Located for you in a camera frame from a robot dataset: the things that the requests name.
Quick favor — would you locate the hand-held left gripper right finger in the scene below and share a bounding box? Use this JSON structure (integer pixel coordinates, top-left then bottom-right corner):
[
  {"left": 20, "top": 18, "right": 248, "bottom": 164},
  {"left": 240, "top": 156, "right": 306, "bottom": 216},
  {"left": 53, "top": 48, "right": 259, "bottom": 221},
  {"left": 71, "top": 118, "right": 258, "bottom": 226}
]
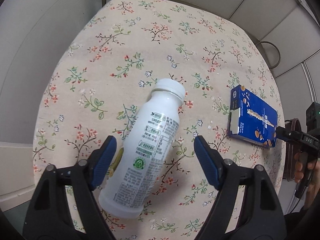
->
[{"left": 194, "top": 135, "right": 287, "bottom": 240}]

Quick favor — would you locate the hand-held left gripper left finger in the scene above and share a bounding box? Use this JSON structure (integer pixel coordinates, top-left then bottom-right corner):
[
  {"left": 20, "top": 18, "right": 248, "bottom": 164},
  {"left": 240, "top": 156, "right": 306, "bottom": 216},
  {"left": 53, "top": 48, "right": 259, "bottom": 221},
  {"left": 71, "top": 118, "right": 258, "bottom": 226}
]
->
[{"left": 22, "top": 135, "right": 118, "bottom": 240}]

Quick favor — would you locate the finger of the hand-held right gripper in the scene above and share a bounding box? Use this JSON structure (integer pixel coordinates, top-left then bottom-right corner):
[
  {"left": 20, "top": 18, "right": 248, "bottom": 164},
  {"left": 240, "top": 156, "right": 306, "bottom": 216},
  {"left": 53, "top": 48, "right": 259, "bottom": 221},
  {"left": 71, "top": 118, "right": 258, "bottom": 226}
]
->
[{"left": 275, "top": 126, "right": 303, "bottom": 143}]

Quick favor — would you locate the blue snack box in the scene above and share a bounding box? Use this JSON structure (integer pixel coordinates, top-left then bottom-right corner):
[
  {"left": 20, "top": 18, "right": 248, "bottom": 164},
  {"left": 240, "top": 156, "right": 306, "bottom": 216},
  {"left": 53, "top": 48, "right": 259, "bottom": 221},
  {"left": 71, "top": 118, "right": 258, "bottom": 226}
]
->
[{"left": 226, "top": 85, "right": 278, "bottom": 150}]

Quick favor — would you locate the white plastic bottle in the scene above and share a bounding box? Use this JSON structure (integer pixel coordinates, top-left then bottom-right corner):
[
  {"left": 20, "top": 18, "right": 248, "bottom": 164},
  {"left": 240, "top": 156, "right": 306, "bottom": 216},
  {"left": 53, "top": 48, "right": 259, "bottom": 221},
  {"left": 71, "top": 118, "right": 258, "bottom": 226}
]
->
[{"left": 98, "top": 78, "right": 187, "bottom": 219}]

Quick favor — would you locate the person's right hand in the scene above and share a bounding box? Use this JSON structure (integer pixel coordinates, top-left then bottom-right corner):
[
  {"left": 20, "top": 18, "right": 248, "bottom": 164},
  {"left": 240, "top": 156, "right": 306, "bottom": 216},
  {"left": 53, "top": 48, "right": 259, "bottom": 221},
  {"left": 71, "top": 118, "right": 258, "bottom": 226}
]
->
[{"left": 294, "top": 152, "right": 320, "bottom": 207}]

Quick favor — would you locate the floral tablecloth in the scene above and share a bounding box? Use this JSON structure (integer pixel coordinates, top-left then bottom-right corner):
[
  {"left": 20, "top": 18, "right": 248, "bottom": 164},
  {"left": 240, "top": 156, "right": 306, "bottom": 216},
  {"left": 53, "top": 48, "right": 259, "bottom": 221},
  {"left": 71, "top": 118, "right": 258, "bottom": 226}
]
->
[{"left": 32, "top": 0, "right": 287, "bottom": 240}]

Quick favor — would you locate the dark metal ring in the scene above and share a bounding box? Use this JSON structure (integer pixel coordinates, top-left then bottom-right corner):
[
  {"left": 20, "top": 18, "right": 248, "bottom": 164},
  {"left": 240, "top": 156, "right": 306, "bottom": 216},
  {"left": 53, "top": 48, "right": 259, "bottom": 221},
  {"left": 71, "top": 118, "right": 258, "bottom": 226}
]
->
[{"left": 260, "top": 41, "right": 281, "bottom": 68}]

